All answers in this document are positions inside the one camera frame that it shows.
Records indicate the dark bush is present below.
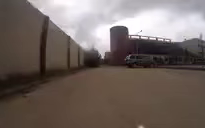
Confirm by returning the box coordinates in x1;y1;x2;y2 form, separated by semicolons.
83;47;102;68

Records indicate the red building with round tower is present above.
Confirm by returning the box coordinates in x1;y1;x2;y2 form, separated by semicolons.
104;25;186;66

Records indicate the brown dirt road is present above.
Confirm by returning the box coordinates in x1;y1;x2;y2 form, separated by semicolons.
0;64;205;128

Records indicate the grey van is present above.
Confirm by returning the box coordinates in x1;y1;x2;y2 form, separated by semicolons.
124;53;158;69

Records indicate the street lamp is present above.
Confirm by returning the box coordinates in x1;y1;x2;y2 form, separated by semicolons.
135;29;144;55

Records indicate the dark verge strip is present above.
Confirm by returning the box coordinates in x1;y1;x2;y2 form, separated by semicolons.
0;65;88;104

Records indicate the pale building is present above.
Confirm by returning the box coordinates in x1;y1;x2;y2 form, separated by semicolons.
175;37;205;65

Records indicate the pole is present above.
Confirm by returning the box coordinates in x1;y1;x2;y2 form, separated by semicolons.
198;32;204;64

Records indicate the pale concrete wall with pillars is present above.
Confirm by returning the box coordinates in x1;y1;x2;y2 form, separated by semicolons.
0;0;86;81

